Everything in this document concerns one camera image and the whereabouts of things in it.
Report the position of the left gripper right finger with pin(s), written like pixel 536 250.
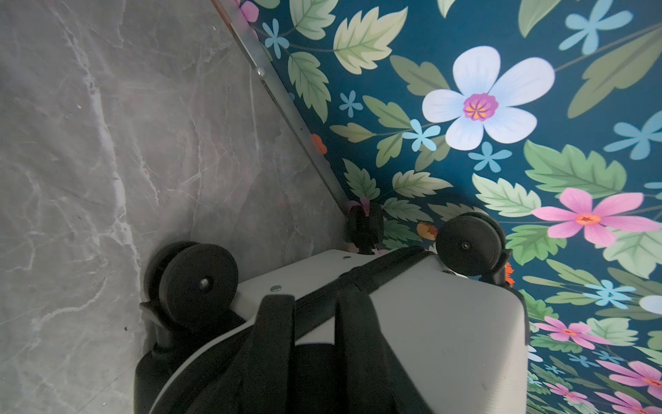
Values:
pixel 364 377

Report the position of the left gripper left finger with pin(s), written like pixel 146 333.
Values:
pixel 266 378

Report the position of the white hard-shell suitcase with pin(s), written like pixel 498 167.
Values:
pixel 409 331

